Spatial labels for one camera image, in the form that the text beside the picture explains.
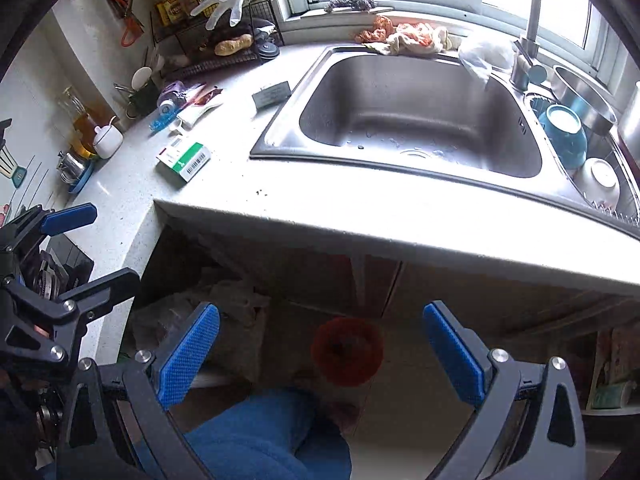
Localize large steel mixing bowl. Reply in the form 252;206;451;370
551;65;617;136

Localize purple scrubber on sill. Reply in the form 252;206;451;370
323;0;378;13

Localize stainless steel kitchen sink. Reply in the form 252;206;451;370
250;46;639;237

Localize brown sauce packet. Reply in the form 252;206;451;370
193;87;222;106

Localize black wire dish rack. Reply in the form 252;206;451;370
151;0;284;79

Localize red plastic trash bucket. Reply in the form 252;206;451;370
310;318;384;388

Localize black round lid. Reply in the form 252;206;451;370
254;41;280;63

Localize small white bowl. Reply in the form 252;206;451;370
574;157;620;208

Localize orange white dish rag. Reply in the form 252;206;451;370
354;15;461;56

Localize person's blue jeans legs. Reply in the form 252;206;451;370
183;388;352;479

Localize orange scissors on wall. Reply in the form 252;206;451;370
106;0;144;48

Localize teal ceramic bowl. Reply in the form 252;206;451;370
538;104;588;171

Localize grey card on counter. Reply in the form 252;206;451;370
252;80;292;110

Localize chrome kitchen faucet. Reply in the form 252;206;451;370
510;0;547;92

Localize white plastic bag on sink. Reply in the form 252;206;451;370
458;37;514;87

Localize green white medicine box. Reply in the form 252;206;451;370
157;136;210;183

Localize ginger root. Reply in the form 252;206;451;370
214;34;253;56

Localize blue plastic wrapper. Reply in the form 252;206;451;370
149;110;179;134

